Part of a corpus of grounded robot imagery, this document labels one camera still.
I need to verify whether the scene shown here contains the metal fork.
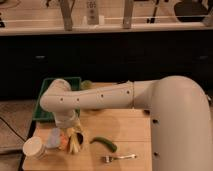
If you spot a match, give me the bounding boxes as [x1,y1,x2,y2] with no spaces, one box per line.
[101,154,137,163]

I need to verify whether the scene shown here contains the blue grey cloth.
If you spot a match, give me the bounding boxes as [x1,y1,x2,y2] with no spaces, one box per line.
[46,128,60,149]

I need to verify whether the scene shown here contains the white paper cup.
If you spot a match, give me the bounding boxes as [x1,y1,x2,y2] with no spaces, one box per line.
[23,136,45,158]

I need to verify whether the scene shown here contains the small metal cup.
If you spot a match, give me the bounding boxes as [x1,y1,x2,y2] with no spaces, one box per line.
[71,132,85,154]

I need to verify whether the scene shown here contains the yellow banana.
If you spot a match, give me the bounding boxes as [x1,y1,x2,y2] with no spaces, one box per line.
[67,128,83,154]

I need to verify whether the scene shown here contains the green apple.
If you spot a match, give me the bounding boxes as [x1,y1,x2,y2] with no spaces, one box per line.
[81,80,92,90]

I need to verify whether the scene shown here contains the green plastic tray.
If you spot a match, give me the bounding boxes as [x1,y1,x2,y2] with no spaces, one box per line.
[32,76,82,123]

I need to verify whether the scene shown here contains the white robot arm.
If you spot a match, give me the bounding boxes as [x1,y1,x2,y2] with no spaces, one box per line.
[40,76,213,171]

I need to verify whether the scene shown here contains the green chili pepper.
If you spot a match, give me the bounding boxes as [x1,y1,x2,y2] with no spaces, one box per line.
[90,137,117,152]

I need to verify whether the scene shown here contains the translucent yellowish gripper fingers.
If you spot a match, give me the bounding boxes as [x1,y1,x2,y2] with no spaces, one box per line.
[67,123,84,146]

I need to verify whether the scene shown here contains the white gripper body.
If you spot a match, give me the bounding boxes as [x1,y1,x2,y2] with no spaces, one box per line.
[54,110,78,128]

